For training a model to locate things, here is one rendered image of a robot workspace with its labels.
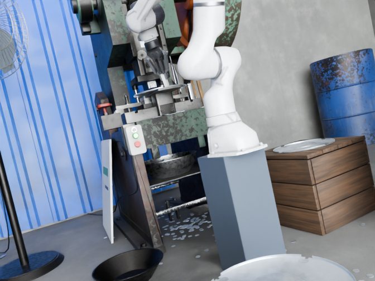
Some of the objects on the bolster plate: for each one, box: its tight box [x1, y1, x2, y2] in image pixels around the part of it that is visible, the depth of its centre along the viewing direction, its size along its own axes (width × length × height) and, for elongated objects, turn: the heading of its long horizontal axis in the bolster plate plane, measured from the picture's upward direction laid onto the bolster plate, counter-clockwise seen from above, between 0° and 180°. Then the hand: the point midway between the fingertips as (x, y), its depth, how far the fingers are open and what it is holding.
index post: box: [186, 83, 195, 100], centre depth 194 cm, size 3×3×10 cm
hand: (164, 80), depth 174 cm, fingers closed
